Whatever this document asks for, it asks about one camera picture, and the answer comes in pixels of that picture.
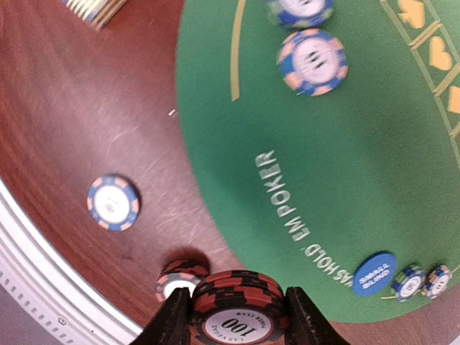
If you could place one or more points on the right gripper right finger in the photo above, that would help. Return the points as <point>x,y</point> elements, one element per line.
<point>308,326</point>

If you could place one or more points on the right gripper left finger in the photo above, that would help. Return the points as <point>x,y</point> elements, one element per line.
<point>169,326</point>

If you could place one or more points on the brown hundred chip stack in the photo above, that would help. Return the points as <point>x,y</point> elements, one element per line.
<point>180,273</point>

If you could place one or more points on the hundred chips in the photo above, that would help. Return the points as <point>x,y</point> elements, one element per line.
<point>238,307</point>

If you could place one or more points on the blue small blind button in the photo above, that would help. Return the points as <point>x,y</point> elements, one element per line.
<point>374,274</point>

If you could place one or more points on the fifty chips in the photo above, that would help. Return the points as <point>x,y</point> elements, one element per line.
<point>408,282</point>
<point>300,14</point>

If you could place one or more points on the blue peach ten chip stack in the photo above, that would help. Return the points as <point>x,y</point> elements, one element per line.
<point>114,202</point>

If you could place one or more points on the ten chips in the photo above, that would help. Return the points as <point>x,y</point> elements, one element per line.
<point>312,62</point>
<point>437,282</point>

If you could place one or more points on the round green poker mat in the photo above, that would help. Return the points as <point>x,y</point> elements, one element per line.
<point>304,188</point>

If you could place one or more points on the gold blue card box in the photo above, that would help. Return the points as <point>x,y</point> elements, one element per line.
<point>95,13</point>

